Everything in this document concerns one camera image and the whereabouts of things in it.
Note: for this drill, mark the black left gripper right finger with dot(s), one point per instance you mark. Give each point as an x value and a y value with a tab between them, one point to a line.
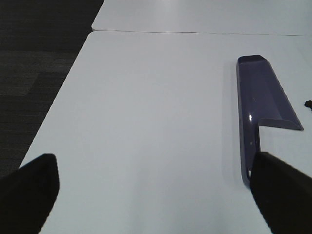
283	195

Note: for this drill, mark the purple plastic dustpan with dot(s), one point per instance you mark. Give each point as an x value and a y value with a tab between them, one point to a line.
261	102

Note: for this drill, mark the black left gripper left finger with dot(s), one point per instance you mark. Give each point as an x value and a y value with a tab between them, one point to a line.
27	196

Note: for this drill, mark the pile of coffee beans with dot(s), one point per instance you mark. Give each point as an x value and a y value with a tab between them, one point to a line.
308	104

